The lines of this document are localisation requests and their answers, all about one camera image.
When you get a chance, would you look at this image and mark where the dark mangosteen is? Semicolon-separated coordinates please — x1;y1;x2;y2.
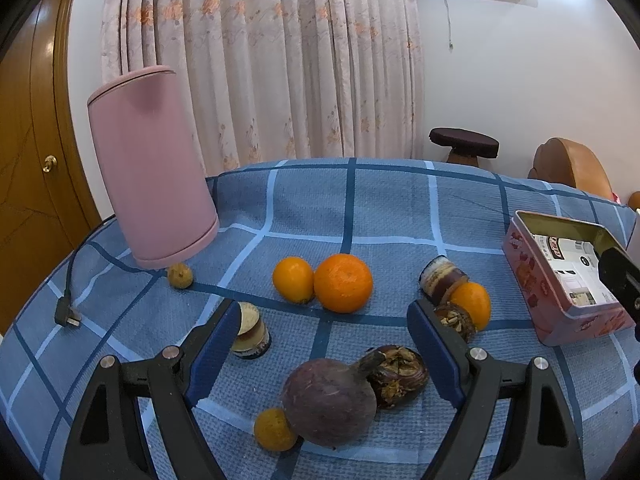
367;344;430;411
434;302;476;344

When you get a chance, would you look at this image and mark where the small orange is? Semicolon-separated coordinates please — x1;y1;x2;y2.
449;282;491;330

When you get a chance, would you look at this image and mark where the small yellow kumquat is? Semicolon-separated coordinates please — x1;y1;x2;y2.
253;408;298;452

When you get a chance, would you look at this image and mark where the small brown longan fruit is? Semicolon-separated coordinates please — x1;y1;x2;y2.
166;262;194;289

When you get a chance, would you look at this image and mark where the purple beetroot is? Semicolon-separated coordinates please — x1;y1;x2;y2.
281;350;386;448

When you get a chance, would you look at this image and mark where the oval orange citrus fruit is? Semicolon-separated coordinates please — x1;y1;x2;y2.
272;257;314;304

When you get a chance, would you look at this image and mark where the large round orange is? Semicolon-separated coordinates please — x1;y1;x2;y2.
314;254;373;314

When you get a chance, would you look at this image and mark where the pink metal tin box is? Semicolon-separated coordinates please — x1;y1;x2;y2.
503;210;634;347

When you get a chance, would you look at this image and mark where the brown leather armchair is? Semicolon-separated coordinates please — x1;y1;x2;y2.
528;138;614;200

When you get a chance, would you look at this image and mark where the dark round stool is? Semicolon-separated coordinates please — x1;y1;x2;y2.
428;127;500;167

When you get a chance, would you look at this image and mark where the wooden door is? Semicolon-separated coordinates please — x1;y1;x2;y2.
1;0;100;330

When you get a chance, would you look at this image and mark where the blue plaid tablecloth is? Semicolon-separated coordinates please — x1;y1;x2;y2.
1;159;639;479

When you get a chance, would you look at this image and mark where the brass door knob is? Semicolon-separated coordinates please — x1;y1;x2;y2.
42;155;58;174

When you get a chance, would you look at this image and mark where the pink cylindrical appliance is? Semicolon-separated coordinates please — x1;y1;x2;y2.
87;65;219;269

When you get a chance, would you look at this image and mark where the pink floral curtain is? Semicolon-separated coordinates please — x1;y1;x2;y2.
101;0;423;176

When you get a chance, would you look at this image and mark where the black power cable plug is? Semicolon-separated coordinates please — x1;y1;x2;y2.
53;214;115;327

